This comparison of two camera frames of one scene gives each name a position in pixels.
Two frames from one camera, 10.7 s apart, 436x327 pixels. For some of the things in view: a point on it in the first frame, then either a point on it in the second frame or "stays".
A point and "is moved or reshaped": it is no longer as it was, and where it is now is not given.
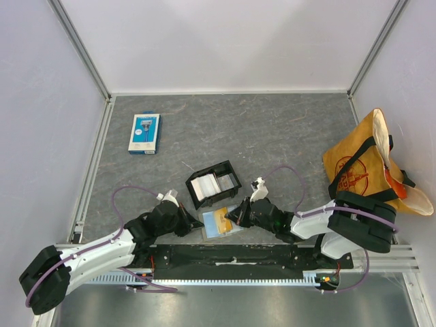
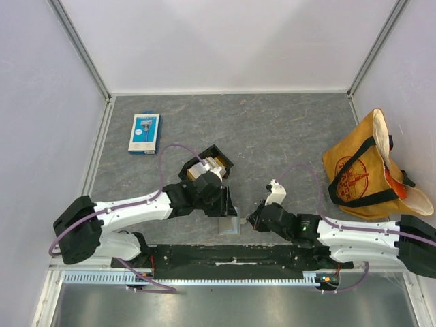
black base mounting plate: [211, 260] stays
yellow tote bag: [361, 164] stays
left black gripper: [189, 223] to [225, 207]
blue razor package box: [146, 133] stays
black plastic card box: [228, 181] is moved or reshaped
